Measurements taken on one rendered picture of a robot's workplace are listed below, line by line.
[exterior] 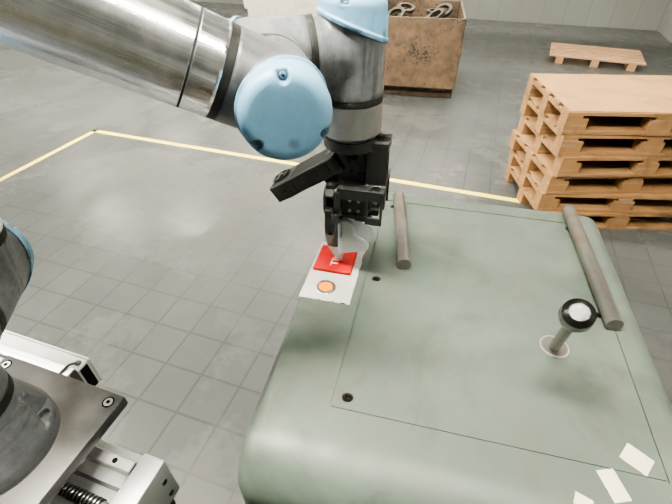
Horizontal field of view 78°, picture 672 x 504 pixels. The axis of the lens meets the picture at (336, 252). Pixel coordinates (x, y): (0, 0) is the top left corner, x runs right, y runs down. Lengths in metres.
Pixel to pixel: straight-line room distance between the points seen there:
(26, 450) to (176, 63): 0.50
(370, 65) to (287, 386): 0.37
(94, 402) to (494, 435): 0.52
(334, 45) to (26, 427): 0.57
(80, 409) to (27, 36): 0.49
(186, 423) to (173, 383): 0.23
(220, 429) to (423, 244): 1.44
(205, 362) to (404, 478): 1.77
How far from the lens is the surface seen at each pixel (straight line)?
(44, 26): 0.34
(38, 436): 0.67
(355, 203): 0.57
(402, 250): 0.66
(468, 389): 0.54
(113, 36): 0.33
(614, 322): 0.67
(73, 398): 0.72
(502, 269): 0.70
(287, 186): 0.58
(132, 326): 2.46
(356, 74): 0.48
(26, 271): 0.70
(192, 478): 1.90
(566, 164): 2.95
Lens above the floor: 1.69
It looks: 40 degrees down
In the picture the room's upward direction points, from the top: straight up
